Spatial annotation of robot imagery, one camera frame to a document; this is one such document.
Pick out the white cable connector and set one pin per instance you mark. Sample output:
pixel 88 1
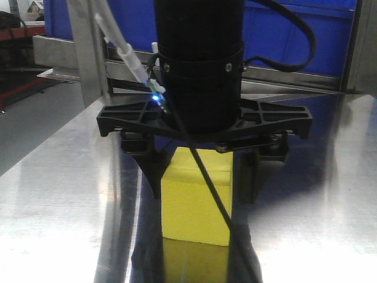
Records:
pixel 113 34

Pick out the yellow foam block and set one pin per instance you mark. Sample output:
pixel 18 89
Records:
pixel 188 210

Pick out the blue plastic bin far left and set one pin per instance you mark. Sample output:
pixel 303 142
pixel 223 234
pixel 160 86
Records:
pixel 57 20

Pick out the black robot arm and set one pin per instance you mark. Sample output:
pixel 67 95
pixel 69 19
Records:
pixel 200 49

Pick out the blue plastic bin right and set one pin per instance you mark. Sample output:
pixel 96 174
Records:
pixel 268 34

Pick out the stainless steel shelf rack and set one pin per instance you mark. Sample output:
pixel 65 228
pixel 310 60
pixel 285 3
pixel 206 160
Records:
pixel 86 59

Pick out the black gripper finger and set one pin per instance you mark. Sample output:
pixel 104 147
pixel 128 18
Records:
pixel 250 176

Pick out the red metal cart frame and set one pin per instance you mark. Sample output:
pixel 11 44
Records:
pixel 19 72

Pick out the blue plastic bin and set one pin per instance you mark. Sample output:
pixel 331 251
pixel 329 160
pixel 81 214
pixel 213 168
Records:
pixel 57 20
pixel 136 21
pixel 268 34

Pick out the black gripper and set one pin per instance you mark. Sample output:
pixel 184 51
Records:
pixel 260 125

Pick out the blue plastic bin centre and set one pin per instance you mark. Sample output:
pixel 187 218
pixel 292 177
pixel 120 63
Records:
pixel 136 21

